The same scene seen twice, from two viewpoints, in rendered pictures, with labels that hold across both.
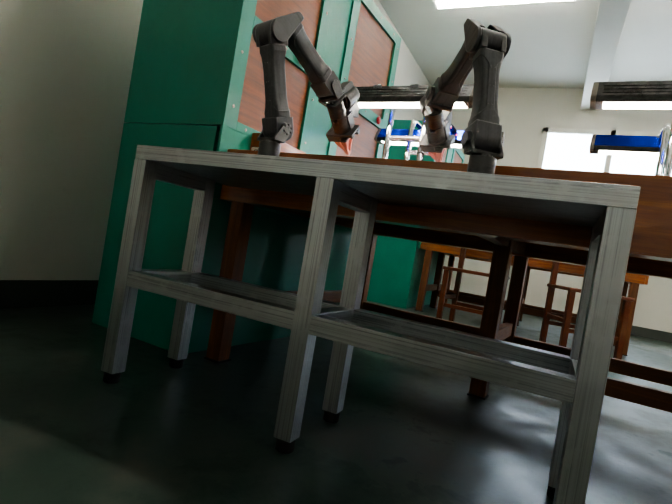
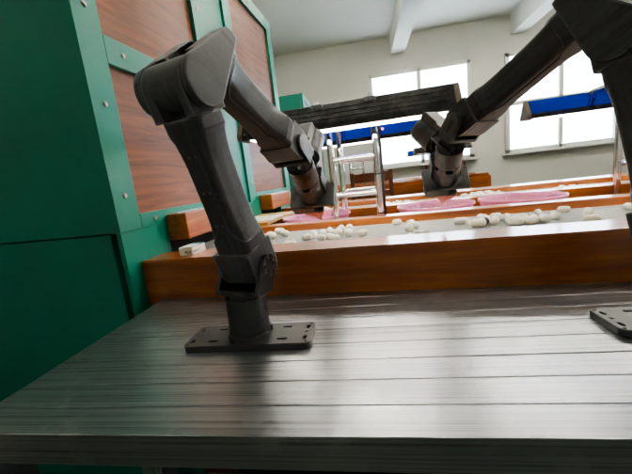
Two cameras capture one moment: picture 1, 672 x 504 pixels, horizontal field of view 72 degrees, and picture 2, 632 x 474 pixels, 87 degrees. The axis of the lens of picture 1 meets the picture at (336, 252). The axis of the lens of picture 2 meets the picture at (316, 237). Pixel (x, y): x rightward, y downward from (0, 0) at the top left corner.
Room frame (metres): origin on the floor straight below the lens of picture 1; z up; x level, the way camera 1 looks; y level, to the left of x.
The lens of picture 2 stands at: (0.84, 0.26, 0.91)
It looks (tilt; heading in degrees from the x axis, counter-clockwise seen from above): 10 degrees down; 344
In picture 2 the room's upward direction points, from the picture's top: 7 degrees counter-clockwise
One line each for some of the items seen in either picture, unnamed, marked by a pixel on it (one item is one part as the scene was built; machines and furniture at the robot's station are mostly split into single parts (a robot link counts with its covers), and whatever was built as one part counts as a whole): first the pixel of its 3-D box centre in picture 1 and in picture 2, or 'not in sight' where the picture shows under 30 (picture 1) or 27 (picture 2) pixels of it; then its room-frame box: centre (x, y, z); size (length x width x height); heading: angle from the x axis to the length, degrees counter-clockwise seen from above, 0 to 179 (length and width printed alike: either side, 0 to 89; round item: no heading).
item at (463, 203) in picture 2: not in sight; (434, 216); (1.88, -0.49, 0.72); 0.27 x 0.27 x 0.10
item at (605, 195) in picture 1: (389, 200); (420, 287); (1.45, -0.14, 0.65); 1.20 x 0.90 x 0.04; 65
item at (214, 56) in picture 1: (289, 72); (165, 93); (2.39, 0.39, 1.32); 1.36 x 0.55 x 0.95; 151
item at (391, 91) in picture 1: (394, 95); (342, 115); (1.76, -0.12, 1.08); 0.62 x 0.08 x 0.07; 61
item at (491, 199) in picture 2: not in sight; (520, 209); (1.75, -0.74, 0.72); 0.27 x 0.27 x 0.10
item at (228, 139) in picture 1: (260, 245); (203, 301); (2.39, 0.39, 0.42); 1.36 x 0.55 x 0.84; 151
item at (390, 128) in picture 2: (436, 137); (358, 134); (2.25, -0.39, 1.08); 0.62 x 0.08 x 0.07; 61
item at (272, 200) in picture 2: not in sight; (276, 199); (2.52, -0.03, 0.83); 0.30 x 0.06 x 0.07; 151
